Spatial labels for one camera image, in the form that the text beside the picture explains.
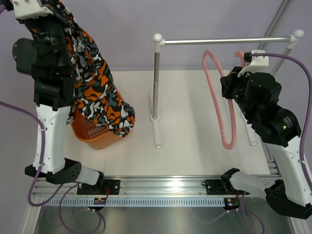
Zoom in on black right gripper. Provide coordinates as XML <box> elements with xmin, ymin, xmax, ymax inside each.
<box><xmin>221</xmin><ymin>67</ymin><xmax>256</xmax><ymax>121</ymax></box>

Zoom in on pink clothes hanger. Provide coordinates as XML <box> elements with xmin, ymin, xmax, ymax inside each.
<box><xmin>202</xmin><ymin>50</ymin><xmax>237</xmax><ymax>150</ymax></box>

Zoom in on camouflage patterned shorts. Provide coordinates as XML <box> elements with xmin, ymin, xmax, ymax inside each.
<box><xmin>29</xmin><ymin>0</ymin><xmax>136</xmax><ymax>138</ymax></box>

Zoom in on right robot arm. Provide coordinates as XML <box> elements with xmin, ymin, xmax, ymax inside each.
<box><xmin>220</xmin><ymin>67</ymin><xmax>312</xmax><ymax>219</ymax></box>

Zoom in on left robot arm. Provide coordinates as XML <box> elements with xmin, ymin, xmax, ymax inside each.
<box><xmin>12</xmin><ymin>16</ymin><xmax>105</xmax><ymax>195</ymax></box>

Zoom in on white and silver clothes rack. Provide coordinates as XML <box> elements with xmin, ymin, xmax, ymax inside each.
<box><xmin>150</xmin><ymin>29</ymin><xmax>305</xmax><ymax>149</ymax></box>

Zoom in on orange plastic basket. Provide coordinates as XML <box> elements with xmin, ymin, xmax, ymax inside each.
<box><xmin>71</xmin><ymin>111</ymin><xmax>122</xmax><ymax>150</ymax></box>

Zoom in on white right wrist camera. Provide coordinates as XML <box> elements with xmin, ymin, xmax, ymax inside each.
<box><xmin>235</xmin><ymin>50</ymin><xmax>269</xmax><ymax>77</ymax></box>

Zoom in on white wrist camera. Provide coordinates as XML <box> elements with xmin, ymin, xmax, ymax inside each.
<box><xmin>0</xmin><ymin>0</ymin><xmax>53</xmax><ymax>20</ymax></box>
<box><xmin>235</xmin><ymin>50</ymin><xmax>269</xmax><ymax>77</ymax></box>

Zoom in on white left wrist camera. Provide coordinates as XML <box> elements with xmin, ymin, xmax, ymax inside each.
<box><xmin>0</xmin><ymin>0</ymin><xmax>53</xmax><ymax>20</ymax></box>

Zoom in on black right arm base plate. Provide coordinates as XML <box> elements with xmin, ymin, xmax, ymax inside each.
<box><xmin>201</xmin><ymin>178</ymin><xmax>245</xmax><ymax>195</ymax></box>

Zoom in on aluminium mounting rail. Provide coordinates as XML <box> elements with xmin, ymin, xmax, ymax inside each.
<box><xmin>33</xmin><ymin>175</ymin><xmax>297</xmax><ymax>198</ymax></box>

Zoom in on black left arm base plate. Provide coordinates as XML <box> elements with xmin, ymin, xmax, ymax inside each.
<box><xmin>77</xmin><ymin>179</ymin><xmax>120</xmax><ymax>195</ymax></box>

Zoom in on white slotted cable duct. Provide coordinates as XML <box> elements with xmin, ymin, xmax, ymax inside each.
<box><xmin>47</xmin><ymin>197</ymin><xmax>225</xmax><ymax>207</ymax></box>

